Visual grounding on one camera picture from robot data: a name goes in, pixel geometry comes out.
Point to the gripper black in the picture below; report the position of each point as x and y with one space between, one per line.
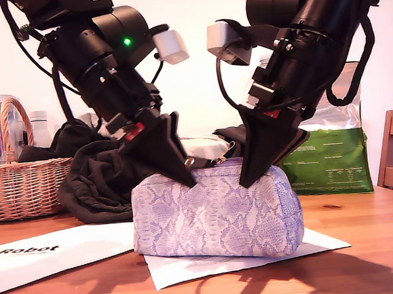
120 91
299 74

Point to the purple snakeskin zip bag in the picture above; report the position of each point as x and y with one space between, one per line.
216 220

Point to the silver green Canagan bag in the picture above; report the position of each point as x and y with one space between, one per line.
330 163

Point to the dark brown garment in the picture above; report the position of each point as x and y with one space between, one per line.
95 196

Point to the white printed text sheet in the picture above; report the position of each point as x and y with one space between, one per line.
179 271

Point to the small white bottle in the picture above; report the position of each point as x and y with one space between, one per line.
40 132

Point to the wicker basket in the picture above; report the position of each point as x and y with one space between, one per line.
23 191

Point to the white LeRobot printed paper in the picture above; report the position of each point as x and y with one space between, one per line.
56 263

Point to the gripper grey camera box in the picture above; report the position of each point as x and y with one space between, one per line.
171 46
222 37

